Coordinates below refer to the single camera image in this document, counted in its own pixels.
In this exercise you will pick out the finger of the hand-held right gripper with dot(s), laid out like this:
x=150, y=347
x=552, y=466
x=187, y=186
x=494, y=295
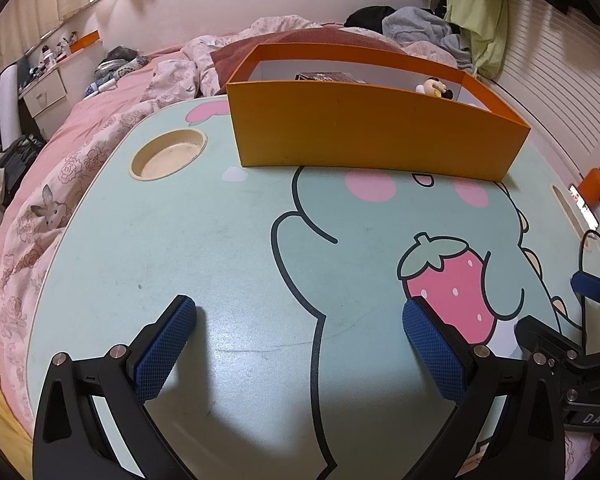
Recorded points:
x=595, y=288
x=537, y=332

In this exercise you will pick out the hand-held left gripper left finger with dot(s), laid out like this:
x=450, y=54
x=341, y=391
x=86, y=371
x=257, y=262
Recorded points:
x=165, y=350

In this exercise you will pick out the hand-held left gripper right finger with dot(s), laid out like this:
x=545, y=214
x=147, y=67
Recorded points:
x=434, y=350

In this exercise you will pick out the orange cardboard box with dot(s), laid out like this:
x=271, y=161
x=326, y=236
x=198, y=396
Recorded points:
x=360, y=130

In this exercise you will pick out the small mouse toy figure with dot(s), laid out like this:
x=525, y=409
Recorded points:
x=433, y=87

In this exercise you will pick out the smartphone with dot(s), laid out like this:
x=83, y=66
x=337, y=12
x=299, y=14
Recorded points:
x=582, y=205

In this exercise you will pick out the orange bottle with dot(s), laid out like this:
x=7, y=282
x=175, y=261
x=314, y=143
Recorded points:
x=593, y=185

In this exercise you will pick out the mint cartoon lap desk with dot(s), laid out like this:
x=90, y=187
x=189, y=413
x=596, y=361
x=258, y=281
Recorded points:
x=205, y=240

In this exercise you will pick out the yellow cloth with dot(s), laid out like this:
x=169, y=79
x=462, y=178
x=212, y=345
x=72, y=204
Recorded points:
x=5, y=410

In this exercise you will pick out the pink floral duvet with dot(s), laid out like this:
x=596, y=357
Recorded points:
x=80, y=170

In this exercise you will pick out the white slatted cabinet doors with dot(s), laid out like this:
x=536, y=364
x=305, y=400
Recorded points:
x=554, y=85

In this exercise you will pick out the dark clothes pile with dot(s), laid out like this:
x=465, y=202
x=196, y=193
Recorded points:
x=10, y=160

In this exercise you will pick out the pink bed sheet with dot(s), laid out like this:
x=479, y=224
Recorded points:
x=105, y=105

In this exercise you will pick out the white nightstand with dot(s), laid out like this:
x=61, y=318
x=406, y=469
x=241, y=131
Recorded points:
x=45, y=92

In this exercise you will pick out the blue patterned clothes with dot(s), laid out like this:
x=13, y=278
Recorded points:
x=125, y=65

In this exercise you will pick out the white paper roll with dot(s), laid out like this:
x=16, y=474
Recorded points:
x=9, y=105

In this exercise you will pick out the light green hanging cloth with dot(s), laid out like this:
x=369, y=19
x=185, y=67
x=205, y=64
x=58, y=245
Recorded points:
x=474, y=15

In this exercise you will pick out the small bottles on shelf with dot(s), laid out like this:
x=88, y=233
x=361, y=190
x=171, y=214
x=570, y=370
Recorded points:
x=50, y=52

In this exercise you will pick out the grey clothing heap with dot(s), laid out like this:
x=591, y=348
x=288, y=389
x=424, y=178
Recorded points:
x=414, y=25

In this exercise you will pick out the orange shelf box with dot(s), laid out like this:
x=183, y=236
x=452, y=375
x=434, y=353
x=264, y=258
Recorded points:
x=86, y=40

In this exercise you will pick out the black clothing heap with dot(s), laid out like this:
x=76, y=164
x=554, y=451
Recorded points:
x=369, y=16

